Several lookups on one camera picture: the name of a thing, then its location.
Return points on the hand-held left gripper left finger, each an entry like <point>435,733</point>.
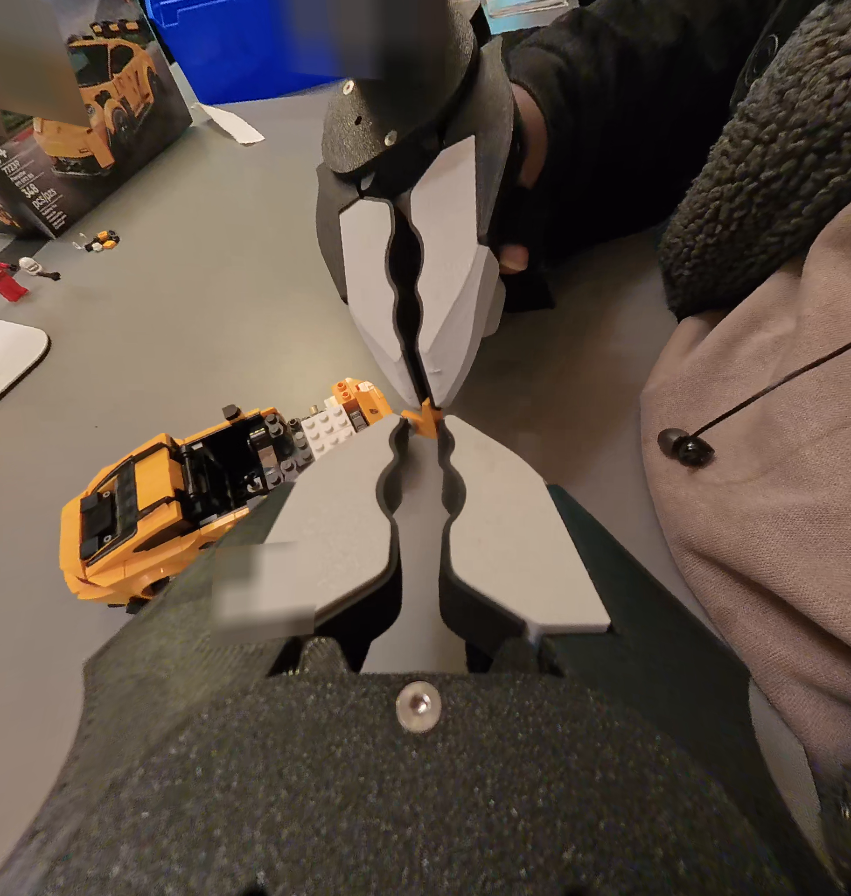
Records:
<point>341,511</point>

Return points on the black fleece jacket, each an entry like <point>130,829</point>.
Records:
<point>768,175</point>

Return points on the white rounded base board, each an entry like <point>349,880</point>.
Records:
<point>5,364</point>

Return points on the small orange lego piece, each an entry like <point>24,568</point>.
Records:
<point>425,418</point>

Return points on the beige hoodie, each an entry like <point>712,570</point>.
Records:
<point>782,525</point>

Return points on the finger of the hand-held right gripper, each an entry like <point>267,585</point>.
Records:
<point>369,280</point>
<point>453,280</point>

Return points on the white lego sticker sheet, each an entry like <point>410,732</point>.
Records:
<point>229,126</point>

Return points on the red lego minifigure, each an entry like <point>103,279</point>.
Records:
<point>2,280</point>

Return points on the person's right forearm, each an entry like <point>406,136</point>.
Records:
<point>607,105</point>

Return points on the black lego set box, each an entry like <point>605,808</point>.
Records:
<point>131,84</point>

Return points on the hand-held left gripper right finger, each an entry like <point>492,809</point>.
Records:
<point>516,553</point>

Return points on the person's right hand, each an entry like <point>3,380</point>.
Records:
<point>529,140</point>

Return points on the orange lego car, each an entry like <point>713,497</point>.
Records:
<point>145,476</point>

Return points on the pale printed paper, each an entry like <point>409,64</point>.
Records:
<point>530,10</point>

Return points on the cluster of small lego pieces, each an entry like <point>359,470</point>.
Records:
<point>100,241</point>

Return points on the nested blue plastic bins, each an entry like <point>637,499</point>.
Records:
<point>257,42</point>

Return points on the white lego helmet piece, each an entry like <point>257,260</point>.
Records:
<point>37,268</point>

